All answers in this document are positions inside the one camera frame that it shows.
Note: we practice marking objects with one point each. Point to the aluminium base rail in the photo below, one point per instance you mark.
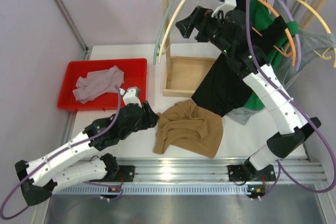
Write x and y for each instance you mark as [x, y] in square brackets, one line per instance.
[173, 176]

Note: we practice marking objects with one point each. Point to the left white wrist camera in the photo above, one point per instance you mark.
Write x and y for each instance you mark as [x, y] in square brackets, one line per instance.
[131, 95]

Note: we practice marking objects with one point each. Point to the grey tank top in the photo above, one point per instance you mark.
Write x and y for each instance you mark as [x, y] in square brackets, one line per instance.
[312, 45]

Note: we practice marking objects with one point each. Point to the tan tank top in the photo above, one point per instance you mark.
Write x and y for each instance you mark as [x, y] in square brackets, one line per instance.
[190, 127]

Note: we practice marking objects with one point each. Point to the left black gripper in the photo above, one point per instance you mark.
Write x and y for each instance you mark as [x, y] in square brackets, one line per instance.
[146, 115]

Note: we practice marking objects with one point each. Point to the wooden clothes rack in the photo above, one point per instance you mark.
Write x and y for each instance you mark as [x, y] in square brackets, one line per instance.
[184, 74]

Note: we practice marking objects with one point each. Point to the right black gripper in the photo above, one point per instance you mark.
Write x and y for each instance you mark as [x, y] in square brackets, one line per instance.
[204, 18]

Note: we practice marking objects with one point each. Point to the red plastic bin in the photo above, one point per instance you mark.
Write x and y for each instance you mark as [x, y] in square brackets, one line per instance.
[135, 75]

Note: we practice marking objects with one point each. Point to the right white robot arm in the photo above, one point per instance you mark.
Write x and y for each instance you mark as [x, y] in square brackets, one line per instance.
[231, 34]

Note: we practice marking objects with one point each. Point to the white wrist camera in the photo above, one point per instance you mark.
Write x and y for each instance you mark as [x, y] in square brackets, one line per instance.
[224, 7]
[131, 95]

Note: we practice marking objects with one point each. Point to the mint green hanger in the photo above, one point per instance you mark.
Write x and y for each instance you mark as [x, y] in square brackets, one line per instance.
[159, 44]

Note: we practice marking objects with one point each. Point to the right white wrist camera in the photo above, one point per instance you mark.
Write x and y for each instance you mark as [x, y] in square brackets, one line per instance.
[224, 7]

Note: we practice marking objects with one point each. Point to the green tank top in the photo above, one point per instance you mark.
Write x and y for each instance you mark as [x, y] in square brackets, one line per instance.
[261, 19]

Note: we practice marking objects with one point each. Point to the cream hanger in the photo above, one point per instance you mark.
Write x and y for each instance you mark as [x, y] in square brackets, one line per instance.
[166, 35]

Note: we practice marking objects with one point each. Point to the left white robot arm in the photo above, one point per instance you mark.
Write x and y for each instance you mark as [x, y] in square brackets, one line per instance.
[57, 170]

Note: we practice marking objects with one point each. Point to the pale pink garment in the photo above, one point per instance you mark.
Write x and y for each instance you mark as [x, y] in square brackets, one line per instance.
[97, 83]

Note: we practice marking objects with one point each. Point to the black tank top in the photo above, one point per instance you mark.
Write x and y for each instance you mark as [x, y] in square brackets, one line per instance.
[222, 90]

